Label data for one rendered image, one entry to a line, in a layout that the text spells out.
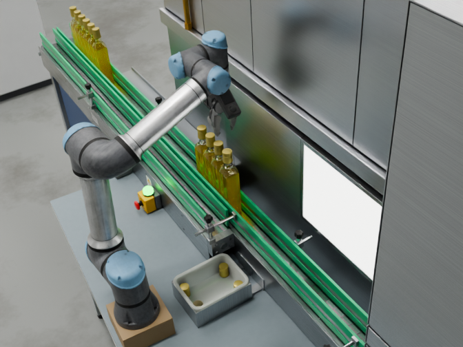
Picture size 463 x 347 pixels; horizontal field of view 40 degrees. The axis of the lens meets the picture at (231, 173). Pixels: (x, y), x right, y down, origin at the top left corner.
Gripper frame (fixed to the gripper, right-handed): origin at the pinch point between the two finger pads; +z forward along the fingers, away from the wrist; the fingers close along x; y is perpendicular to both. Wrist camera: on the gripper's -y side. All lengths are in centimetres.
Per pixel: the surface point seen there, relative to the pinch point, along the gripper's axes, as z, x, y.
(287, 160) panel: 5.9, -12.0, -19.0
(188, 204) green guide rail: 32.5, 13.7, 8.3
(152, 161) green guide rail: 30.1, 14.3, 36.1
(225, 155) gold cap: 9.3, 1.4, -1.2
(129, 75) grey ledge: 37, -10, 112
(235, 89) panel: -6.0, -11.8, 11.8
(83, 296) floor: 124, 51, 72
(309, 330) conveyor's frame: 44, 6, -55
